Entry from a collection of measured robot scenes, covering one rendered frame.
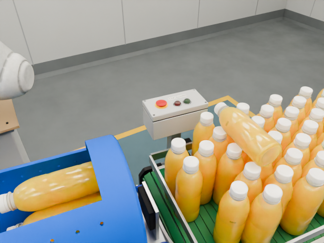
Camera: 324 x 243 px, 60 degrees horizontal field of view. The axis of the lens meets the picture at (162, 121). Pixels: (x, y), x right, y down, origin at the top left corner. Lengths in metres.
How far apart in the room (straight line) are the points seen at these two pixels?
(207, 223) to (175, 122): 0.33
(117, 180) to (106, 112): 2.27
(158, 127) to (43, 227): 0.50
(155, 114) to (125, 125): 1.73
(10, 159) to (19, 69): 0.41
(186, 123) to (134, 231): 0.49
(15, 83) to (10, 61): 0.07
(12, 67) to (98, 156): 0.52
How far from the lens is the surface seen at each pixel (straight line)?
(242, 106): 0.92
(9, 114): 1.17
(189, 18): 4.22
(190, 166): 0.70
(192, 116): 0.94
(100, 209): 0.54
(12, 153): 1.24
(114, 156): 0.56
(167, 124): 0.91
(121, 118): 2.68
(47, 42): 3.52
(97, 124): 2.66
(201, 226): 0.86
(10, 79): 1.00
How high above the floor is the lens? 1.63
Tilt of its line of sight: 38 degrees down
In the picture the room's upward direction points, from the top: straight up
